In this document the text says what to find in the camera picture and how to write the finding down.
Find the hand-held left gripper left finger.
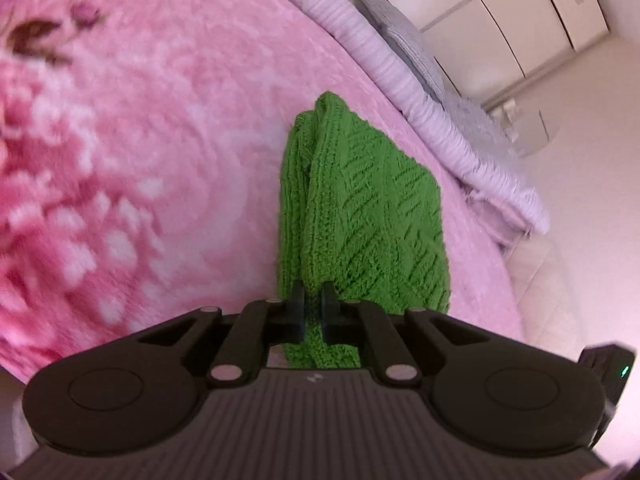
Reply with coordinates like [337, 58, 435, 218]
[137, 280, 307, 388]

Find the purple striped quilt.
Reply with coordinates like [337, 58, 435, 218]
[245, 0, 551, 236]

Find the white wardrobe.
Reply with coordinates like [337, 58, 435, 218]
[320, 0, 616, 106]

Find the oval mirror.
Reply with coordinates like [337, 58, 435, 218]
[514, 109, 561, 157]

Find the green knitted vest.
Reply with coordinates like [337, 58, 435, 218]
[276, 91, 452, 368]

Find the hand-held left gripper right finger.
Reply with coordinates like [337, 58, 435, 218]
[320, 280, 493, 388]

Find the pink floral blanket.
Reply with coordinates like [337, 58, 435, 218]
[0, 0, 526, 376]

